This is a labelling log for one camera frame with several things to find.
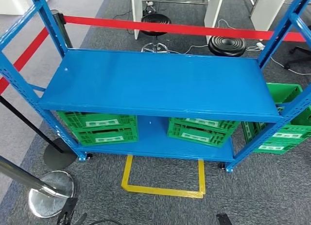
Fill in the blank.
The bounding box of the blue metal shelf rack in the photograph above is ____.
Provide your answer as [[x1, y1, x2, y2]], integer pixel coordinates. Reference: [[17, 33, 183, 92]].
[[0, 0, 311, 173]]

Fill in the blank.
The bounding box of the yellow tape outline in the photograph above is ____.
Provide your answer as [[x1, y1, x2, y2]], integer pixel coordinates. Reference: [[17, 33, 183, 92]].
[[121, 155, 206, 199]]

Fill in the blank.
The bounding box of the black round stool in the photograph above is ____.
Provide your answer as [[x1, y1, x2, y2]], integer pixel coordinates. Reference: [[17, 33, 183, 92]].
[[208, 36, 247, 58]]

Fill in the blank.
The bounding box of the white desk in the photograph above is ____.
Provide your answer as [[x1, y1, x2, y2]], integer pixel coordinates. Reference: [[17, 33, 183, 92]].
[[131, 0, 225, 44]]

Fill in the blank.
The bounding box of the black slanted pole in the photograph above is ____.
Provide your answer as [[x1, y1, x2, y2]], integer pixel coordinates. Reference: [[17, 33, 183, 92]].
[[0, 95, 78, 171]]

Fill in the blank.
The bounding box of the white desk panel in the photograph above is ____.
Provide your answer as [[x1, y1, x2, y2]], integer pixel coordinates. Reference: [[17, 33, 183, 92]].
[[250, 0, 290, 33]]

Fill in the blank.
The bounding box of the black office chair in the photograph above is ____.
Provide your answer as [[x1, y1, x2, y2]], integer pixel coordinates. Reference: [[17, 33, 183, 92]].
[[284, 24, 311, 70]]

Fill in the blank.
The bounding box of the black camera cable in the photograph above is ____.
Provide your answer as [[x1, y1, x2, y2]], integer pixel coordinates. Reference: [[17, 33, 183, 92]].
[[88, 219, 124, 225]]

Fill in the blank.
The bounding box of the black barrier post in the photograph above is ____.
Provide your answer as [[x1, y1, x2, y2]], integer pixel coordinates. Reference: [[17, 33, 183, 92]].
[[51, 10, 74, 51]]

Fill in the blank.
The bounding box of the chrome base post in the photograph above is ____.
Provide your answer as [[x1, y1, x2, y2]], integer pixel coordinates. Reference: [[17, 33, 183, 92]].
[[0, 155, 76, 219]]

